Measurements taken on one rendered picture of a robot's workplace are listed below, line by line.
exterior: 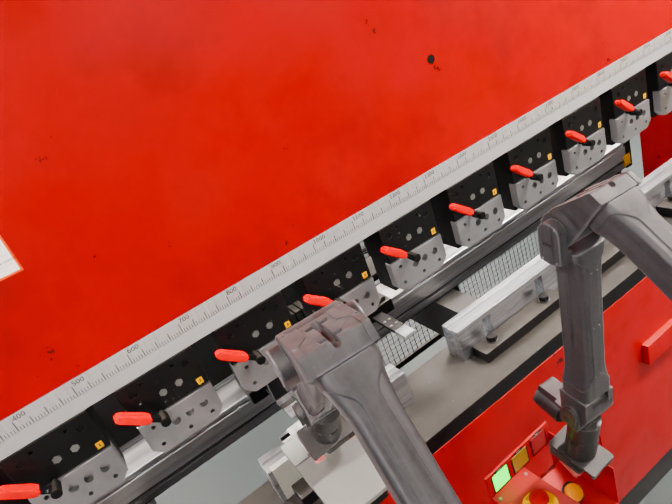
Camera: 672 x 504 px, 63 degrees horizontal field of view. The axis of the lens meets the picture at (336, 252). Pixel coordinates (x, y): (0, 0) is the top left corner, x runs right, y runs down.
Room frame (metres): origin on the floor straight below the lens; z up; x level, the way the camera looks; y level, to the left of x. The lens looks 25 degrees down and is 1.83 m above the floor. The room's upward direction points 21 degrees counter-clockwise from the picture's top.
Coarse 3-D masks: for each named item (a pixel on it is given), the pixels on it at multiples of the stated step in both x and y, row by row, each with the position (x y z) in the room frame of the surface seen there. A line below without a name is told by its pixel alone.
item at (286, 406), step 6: (240, 384) 1.19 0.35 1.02; (258, 390) 1.14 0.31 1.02; (264, 390) 1.15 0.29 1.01; (252, 396) 1.13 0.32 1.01; (258, 396) 1.14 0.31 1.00; (264, 396) 1.14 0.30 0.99; (288, 402) 1.07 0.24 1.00; (294, 402) 1.06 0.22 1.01; (282, 408) 1.06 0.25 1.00; (288, 408) 1.05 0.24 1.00; (288, 414) 1.03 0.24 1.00; (294, 414) 1.02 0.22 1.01
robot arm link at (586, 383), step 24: (552, 240) 0.66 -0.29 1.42; (600, 240) 0.67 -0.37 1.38; (552, 264) 0.67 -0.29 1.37; (576, 264) 0.66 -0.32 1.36; (600, 264) 0.67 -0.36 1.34; (576, 288) 0.67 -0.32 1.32; (600, 288) 0.68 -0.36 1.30; (576, 312) 0.68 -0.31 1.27; (600, 312) 0.68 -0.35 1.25; (576, 336) 0.69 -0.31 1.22; (600, 336) 0.68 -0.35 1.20; (576, 360) 0.70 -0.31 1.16; (600, 360) 0.68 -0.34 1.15; (576, 384) 0.70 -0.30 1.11; (600, 384) 0.69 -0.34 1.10; (600, 408) 0.69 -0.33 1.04
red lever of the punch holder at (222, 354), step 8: (216, 352) 0.88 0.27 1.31; (224, 352) 0.88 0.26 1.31; (232, 352) 0.88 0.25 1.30; (240, 352) 0.89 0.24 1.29; (256, 352) 0.91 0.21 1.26; (224, 360) 0.88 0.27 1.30; (232, 360) 0.88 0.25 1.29; (240, 360) 0.88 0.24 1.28; (256, 360) 0.89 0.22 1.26; (264, 360) 0.89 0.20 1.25
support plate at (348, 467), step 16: (288, 448) 0.93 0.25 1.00; (352, 448) 0.86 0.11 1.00; (304, 464) 0.86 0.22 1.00; (320, 464) 0.85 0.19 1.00; (336, 464) 0.83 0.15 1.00; (352, 464) 0.82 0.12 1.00; (368, 464) 0.80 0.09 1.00; (320, 480) 0.81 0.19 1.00; (336, 480) 0.79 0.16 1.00; (352, 480) 0.78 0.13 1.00; (368, 480) 0.77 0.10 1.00; (320, 496) 0.77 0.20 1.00; (336, 496) 0.76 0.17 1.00; (352, 496) 0.74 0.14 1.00; (368, 496) 0.73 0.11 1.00
